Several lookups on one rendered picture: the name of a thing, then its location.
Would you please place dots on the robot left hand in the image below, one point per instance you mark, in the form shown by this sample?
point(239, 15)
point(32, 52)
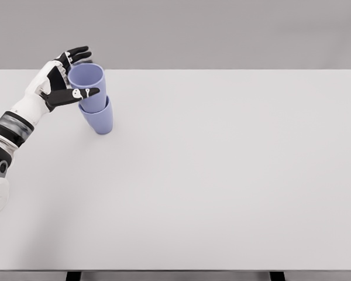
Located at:
point(56, 79)

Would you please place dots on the blue-purple cup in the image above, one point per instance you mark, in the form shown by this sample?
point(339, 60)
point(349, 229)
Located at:
point(101, 121)
point(90, 87)

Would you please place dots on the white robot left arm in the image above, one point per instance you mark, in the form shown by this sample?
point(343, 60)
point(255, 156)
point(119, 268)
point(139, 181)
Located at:
point(8, 128)

